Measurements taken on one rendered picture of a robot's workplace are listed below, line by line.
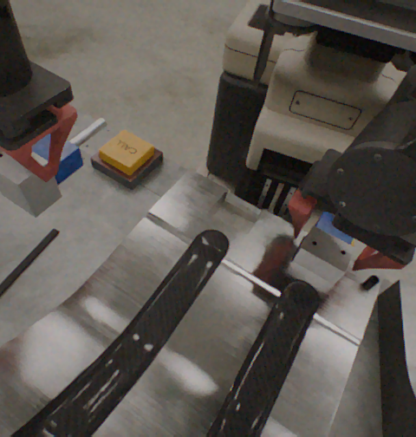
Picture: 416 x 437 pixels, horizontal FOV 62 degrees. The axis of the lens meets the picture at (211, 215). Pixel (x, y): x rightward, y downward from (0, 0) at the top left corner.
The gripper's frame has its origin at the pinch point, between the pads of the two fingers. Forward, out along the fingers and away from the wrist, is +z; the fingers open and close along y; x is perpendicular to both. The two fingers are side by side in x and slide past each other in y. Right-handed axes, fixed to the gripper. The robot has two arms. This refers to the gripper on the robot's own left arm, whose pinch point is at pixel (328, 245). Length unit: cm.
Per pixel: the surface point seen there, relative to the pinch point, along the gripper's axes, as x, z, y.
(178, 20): 193, 89, -149
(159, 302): -14.6, 3.0, -11.8
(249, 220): 1.0, 4.5, -9.4
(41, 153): -10.9, -3.8, -29.5
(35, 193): -14.5, -2.7, -26.8
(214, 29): 201, 88, -123
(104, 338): -20.4, 2.2, -13.6
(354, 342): -7.4, 2.1, 6.3
